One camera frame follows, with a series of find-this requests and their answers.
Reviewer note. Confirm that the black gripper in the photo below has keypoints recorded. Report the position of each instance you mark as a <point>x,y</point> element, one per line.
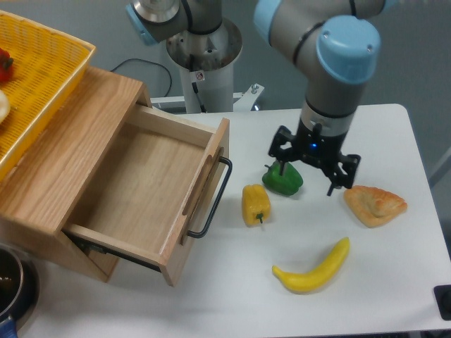
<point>317,146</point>

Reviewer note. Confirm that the wooden top drawer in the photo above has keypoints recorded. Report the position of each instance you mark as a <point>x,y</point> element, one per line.
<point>155,191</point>

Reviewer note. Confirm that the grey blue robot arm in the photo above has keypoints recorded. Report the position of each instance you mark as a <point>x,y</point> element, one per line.
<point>332,43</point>

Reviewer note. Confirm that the wooden drawer cabinet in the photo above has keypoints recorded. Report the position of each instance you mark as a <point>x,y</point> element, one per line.
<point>40,193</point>

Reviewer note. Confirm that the green bell pepper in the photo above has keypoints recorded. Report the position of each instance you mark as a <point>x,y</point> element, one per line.
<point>286,183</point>

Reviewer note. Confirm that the yellow bell pepper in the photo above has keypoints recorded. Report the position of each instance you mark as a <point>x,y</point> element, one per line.
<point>256,205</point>

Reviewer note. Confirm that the baked pastry slice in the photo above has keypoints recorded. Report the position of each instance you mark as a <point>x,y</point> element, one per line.
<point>374,206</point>

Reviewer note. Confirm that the yellow banana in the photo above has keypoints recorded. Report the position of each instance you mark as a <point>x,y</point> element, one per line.
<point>320,275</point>

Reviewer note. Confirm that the black square table fixture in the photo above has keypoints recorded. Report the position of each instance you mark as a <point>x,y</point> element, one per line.
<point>442,295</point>

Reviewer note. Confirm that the yellow plastic basket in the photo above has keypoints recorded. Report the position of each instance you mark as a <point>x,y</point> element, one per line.
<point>48,65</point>

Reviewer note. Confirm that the white round object in basket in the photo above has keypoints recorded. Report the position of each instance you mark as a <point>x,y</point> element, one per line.
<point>5,106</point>

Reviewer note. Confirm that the red bell pepper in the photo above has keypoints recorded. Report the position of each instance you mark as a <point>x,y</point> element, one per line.
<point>7,66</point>

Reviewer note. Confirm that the dark metal pot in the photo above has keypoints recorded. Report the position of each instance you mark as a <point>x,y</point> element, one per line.
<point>19,286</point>

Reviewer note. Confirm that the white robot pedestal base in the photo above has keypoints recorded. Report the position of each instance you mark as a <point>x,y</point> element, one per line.
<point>205,64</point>

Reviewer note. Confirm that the blue pot handle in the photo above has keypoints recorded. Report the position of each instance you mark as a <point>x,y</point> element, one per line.
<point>8,328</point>

